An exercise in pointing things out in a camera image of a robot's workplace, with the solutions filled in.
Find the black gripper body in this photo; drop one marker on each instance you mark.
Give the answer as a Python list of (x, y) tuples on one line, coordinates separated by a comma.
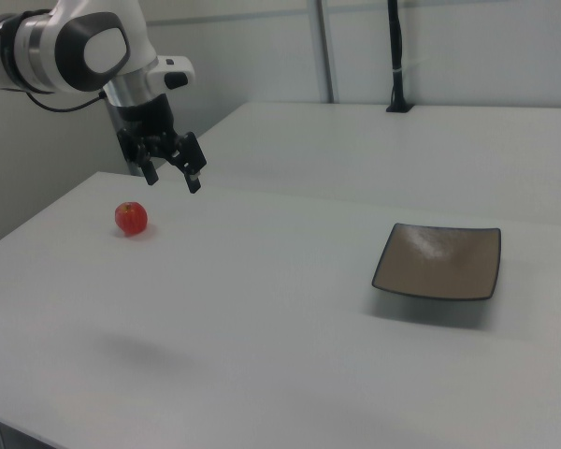
[(142, 117)]

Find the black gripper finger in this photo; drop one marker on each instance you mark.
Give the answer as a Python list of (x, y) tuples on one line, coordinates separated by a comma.
[(191, 156), (146, 161)]

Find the square brown ceramic plate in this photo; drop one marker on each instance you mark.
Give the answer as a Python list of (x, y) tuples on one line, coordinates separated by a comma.
[(437, 264)]

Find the red apple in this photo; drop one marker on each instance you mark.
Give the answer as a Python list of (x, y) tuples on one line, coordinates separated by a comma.
[(131, 219)]

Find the black pole with base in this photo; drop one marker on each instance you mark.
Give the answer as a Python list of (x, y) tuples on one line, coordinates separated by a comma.
[(396, 47)]

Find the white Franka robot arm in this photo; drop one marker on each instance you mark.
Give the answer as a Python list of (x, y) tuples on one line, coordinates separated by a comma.
[(51, 42)]

